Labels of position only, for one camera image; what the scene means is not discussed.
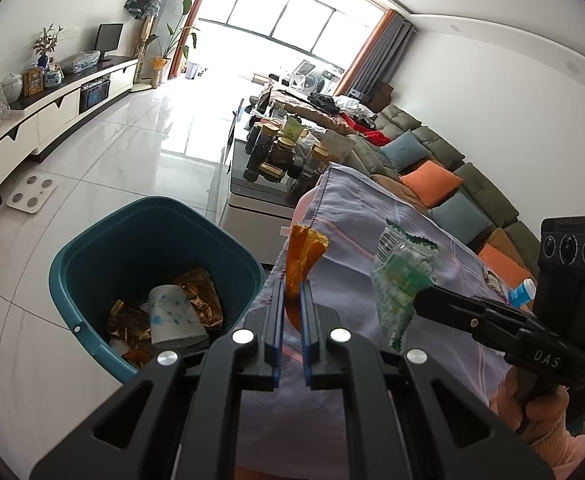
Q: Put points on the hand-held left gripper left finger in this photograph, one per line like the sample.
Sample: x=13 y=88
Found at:
x=278 y=330

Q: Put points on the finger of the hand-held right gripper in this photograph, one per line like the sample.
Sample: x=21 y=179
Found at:
x=507 y=310
x=452 y=312

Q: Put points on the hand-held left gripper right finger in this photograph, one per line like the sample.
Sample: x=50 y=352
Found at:
x=307 y=335

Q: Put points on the green clear snack wrapper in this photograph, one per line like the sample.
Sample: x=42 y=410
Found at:
x=400 y=270

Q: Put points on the orange peel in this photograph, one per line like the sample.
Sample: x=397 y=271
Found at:
x=300 y=260

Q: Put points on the golden foil wrapper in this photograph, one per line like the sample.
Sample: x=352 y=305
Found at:
x=200 y=295

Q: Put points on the dotted paper cup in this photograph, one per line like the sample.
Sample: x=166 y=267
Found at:
x=175 y=315

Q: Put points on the teal plastic bin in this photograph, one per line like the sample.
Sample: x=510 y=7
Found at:
x=137 y=235

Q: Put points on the person's right forearm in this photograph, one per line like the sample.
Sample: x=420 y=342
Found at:
x=567 y=445

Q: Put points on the person's right hand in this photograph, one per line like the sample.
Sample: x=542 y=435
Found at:
x=547 y=412

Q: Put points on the blue bottle with white cap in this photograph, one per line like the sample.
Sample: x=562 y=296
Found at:
x=522 y=294

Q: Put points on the printed booklet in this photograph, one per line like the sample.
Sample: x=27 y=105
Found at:
x=497 y=282

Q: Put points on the orange cushion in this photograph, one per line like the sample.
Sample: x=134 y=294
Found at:
x=430 y=184
x=504 y=262

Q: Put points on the purple plaid cloth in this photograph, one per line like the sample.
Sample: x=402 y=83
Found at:
x=352 y=270

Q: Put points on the large blue-grey cushion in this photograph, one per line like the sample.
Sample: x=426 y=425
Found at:
x=460 y=217

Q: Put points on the cluttered coffee table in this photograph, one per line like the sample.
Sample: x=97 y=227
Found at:
x=267 y=195

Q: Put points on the small blue-grey cushion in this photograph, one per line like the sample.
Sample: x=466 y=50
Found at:
x=406 y=150

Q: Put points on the green sofa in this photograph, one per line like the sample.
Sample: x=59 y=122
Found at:
x=422 y=130

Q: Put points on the red cloth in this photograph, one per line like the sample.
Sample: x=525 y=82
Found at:
x=375 y=135

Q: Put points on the dark wooden cabinet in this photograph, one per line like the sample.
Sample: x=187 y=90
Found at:
x=381 y=95

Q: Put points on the washing machine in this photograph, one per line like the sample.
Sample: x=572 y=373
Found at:
x=325 y=80

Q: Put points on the white office chair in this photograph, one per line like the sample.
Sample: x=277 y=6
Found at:
x=302 y=72

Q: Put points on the small white pedal bin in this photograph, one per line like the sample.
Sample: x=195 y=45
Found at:
x=191 y=70

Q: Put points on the white bathroom scale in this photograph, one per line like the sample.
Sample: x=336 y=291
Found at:
x=31 y=192

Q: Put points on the tall leafy potted plant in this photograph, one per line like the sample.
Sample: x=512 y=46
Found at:
x=172 y=40

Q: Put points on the large window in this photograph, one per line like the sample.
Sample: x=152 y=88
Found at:
x=292 y=15

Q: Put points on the white tv cabinet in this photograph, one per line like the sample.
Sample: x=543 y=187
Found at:
x=32 y=130

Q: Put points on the clear plastic bag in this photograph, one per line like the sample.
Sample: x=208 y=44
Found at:
x=80 y=61

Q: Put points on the black monitor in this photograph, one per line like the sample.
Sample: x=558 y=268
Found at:
x=110 y=40

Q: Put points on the blue and white ceramic jar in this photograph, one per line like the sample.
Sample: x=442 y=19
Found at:
x=53 y=78

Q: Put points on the framed picture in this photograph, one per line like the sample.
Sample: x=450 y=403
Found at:
x=33 y=81

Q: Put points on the covered standing fan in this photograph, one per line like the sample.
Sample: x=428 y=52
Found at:
x=143 y=0

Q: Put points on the small plant in blue vase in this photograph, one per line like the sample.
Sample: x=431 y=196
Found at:
x=46 y=42

